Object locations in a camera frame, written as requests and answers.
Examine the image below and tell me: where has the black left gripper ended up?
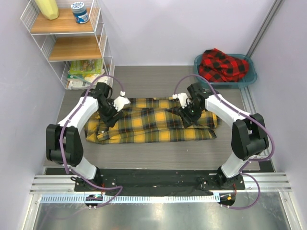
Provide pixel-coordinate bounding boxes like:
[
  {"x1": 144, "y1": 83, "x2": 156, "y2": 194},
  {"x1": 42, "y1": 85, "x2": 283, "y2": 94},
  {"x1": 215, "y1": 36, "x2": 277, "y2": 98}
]
[{"x1": 98, "y1": 100, "x2": 124, "y2": 128}]

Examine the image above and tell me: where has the teal plastic basket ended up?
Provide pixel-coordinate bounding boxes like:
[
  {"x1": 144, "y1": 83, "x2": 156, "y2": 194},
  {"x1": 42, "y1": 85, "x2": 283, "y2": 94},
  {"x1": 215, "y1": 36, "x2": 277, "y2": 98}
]
[{"x1": 193, "y1": 54, "x2": 258, "y2": 89}]

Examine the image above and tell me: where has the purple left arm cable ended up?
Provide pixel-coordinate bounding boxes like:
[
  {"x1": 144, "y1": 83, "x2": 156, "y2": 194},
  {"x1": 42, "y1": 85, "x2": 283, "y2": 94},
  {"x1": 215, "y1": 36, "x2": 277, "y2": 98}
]
[{"x1": 59, "y1": 74, "x2": 127, "y2": 208}]

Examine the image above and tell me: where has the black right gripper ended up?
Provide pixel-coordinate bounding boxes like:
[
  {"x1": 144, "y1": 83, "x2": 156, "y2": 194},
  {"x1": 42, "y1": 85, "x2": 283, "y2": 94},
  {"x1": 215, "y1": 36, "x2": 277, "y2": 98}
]
[{"x1": 177, "y1": 102, "x2": 204, "y2": 129}]

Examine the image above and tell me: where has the red plaid long sleeve shirt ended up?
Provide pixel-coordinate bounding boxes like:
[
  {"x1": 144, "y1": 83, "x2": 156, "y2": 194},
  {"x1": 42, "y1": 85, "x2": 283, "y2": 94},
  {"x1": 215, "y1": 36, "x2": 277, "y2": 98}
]
[{"x1": 198, "y1": 48, "x2": 249, "y2": 83}]

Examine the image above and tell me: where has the blue lidded jar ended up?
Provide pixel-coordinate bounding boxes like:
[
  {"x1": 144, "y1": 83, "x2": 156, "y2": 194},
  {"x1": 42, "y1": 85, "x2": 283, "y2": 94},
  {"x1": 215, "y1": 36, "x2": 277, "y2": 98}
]
[{"x1": 71, "y1": 1, "x2": 89, "y2": 24}]

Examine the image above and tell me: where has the aluminium frame rail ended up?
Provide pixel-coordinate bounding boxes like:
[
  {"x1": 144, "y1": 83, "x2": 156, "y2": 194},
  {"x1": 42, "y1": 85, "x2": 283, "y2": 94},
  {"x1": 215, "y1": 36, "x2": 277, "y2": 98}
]
[{"x1": 246, "y1": 0, "x2": 284, "y2": 58}]

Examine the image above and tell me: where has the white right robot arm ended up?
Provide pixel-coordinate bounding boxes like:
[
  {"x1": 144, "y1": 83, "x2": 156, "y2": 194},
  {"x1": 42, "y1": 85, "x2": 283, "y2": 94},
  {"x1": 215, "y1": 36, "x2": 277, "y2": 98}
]
[{"x1": 172, "y1": 83, "x2": 269, "y2": 189}]

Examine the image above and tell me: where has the white wire shelf rack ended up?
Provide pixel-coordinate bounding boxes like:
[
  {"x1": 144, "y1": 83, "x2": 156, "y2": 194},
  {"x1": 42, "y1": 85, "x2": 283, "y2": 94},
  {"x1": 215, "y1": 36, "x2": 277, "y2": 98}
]
[{"x1": 21, "y1": 0, "x2": 115, "y2": 89}]

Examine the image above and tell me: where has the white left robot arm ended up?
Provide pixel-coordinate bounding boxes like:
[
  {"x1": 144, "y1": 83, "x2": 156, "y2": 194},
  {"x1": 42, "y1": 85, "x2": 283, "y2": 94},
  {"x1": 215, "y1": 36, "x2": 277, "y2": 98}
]
[{"x1": 46, "y1": 82, "x2": 130, "y2": 191}]

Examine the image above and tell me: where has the yellow plaid long sleeve shirt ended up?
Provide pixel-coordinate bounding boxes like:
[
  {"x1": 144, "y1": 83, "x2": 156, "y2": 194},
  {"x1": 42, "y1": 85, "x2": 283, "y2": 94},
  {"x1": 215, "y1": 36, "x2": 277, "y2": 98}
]
[{"x1": 84, "y1": 97, "x2": 222, "y2": 145}]

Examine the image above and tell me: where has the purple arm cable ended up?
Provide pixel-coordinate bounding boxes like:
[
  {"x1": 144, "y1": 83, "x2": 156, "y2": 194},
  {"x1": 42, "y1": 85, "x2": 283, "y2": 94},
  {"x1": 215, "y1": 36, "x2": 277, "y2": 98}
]
[
  {"x1": 59, "y1": 74, "x2": 127, "y2": 208},
  {"x1": 173, "y1": 73, "x2": 276, "y2": 211}
]

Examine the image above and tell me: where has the white slotted cable duct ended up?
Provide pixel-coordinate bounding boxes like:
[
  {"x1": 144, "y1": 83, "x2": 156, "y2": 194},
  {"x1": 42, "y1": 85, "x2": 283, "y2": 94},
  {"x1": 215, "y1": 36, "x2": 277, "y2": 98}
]
[{"x1": 40, "y1": 193, "x2": 220, "y2": 204}]

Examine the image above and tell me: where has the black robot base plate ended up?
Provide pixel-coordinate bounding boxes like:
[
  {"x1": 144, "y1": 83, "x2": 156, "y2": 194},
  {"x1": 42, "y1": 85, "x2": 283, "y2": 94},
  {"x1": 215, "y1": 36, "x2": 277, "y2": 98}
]
[{"x1": 74, "y1": 167, "x2": 247, "y2": 196}]

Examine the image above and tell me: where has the yellow plastic bottle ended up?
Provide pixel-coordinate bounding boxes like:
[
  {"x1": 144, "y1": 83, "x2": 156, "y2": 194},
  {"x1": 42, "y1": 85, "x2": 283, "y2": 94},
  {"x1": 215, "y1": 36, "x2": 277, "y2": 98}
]
[{"x1": 35, "y1": 0, "x2": 59, "y2": 20}]

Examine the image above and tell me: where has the stack of books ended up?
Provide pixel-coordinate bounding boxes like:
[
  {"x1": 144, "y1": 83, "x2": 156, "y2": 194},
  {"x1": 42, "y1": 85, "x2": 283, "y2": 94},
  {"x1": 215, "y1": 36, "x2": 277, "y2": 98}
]
[{"x1": 67, "y1": 72, "x2": 113, "y2": 90}]

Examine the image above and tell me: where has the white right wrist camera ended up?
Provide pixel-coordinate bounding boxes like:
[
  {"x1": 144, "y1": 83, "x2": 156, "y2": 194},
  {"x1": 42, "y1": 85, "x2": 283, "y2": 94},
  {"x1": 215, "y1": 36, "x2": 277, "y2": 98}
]
[{"x1": 172, "y1": 93, "x2": 191, "y2": 108}]

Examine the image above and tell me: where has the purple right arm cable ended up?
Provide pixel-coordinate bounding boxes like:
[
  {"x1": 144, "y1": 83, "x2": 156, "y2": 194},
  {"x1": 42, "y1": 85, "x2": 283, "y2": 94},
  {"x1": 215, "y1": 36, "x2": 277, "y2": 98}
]
[{"x1": 173, "y1": 73, "x2": 276, "y2": 211}]

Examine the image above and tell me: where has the green picture book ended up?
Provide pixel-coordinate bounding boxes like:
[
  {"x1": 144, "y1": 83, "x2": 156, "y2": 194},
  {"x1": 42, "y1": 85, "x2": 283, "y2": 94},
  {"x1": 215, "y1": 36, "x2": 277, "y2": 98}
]
[{"x1": 69, "y1": 59, "x2": 103, "y2": 74}]

